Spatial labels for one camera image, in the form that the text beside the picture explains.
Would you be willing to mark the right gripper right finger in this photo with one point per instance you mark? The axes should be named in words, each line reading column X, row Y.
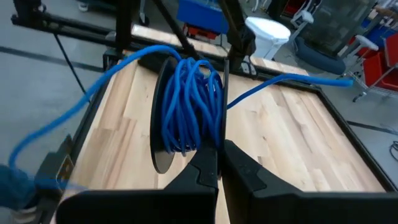
column 311, row 208

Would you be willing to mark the leg in blue jeans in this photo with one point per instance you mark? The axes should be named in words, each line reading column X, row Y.
column 15, row 186

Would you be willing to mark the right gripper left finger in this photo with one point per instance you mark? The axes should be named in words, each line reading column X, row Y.
column 140, row 208

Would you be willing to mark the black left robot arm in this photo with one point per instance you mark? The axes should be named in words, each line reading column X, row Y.
column 241, row 37

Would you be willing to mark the white bin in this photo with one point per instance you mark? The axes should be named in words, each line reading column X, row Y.
column 267, row 34

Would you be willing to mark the blue storage bin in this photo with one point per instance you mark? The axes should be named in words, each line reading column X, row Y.
column 202, row 14

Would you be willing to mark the grey office chair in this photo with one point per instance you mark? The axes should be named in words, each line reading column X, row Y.
column 306, row 17
column 320, row 59

